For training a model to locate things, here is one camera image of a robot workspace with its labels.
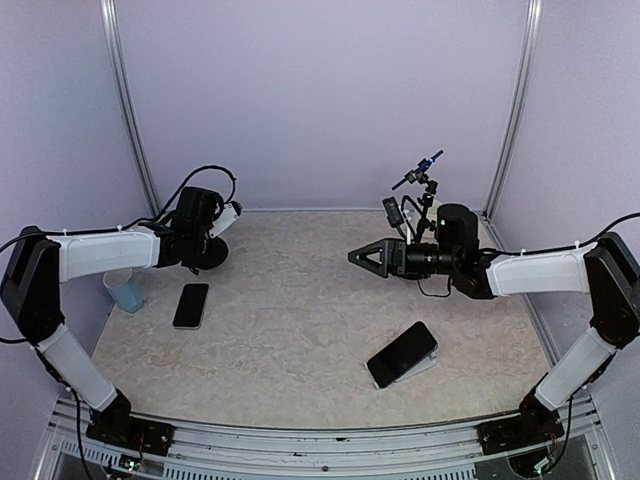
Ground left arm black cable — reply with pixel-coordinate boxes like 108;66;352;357
0;166;237;346

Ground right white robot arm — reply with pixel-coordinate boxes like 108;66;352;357
347;203;639;444

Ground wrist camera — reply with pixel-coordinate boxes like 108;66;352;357
382;196;414;245
209;200;243;238

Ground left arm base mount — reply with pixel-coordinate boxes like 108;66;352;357
86;417;175;457

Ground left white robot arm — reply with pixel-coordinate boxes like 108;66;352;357
1;186;243;445

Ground left aluminium frame post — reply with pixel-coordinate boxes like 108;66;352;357
100;0;160;215

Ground right aluminium frame post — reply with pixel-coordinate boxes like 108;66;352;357
483;0;543;222

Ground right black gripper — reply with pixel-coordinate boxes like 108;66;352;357
349;236;460;277

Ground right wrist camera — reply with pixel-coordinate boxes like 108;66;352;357
382;196;414;245

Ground front aluminium rail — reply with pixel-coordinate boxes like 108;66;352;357
47;394;614;480

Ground aluminium frame post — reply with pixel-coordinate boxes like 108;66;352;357
100;0;160;215
483;0;543;222

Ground white mug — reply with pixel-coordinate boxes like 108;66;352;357
430;200;443;214

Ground black round-base phone stand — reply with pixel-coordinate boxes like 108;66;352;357
191;237;229;273

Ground black tripod clamp stand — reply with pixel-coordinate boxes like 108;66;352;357
390;148;445;241

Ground black phone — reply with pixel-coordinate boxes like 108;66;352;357
172;283;209;330
366;321;438;389

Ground light blue mug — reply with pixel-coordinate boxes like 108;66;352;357
103;268;144;313

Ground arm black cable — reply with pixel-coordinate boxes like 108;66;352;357
479;212;640;256
0;166;237;346

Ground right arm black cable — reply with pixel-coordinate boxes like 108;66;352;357
479;212;640;256

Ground black phone on white stand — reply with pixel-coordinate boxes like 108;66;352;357
366;321;438;389

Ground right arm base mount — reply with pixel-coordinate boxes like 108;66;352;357
477;414;565;455

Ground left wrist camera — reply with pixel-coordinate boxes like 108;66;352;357
209;200;243;238

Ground white wedge phone stand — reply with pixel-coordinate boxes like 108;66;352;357
396;352;437;383

